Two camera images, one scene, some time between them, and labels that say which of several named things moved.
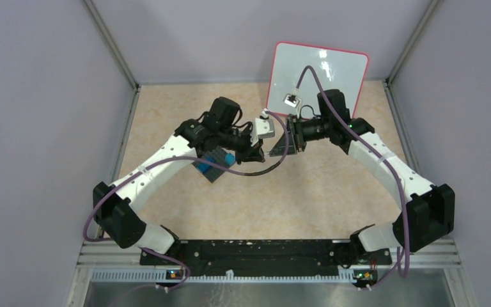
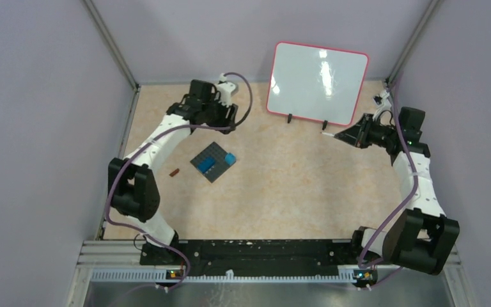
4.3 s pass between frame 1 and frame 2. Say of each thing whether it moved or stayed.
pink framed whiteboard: stayed
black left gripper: moved
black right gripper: moved
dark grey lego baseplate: stayed
